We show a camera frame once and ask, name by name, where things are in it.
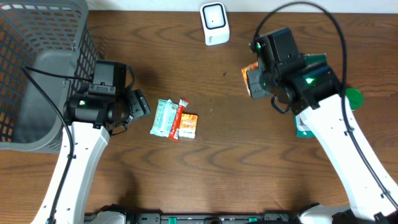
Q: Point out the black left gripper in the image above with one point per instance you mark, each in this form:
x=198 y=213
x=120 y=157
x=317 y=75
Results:
x=138 y=100

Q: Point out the teal wet wipes pack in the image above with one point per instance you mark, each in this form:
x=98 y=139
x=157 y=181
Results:
x=164 y=117

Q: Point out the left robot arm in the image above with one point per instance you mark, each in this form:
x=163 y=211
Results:
x=88 y=117

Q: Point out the green lid jar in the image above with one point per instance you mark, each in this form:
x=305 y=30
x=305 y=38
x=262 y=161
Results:
x=355 y=98

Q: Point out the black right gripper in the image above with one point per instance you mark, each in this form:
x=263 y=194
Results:
x=259 y=89

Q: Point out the red stick sachet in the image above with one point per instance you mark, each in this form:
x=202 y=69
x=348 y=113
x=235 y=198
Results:
x=173 y=134

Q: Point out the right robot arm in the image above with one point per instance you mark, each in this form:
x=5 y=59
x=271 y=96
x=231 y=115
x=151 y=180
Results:
x=312 y=92

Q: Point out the orange tissue pack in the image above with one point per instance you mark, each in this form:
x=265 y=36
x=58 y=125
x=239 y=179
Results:
x=245 y=71
x=188 y=126

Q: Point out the white barcode scanner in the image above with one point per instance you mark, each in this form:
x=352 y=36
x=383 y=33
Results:
x=215 y=23

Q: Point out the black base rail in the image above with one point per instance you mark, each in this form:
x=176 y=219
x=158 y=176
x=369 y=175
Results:
x=117 y=214

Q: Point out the green 3M gloves package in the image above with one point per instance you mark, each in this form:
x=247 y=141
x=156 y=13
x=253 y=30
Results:
x=303 y=131

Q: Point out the grey plastic mesh basket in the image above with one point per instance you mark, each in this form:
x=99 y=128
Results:
x=46 y=42

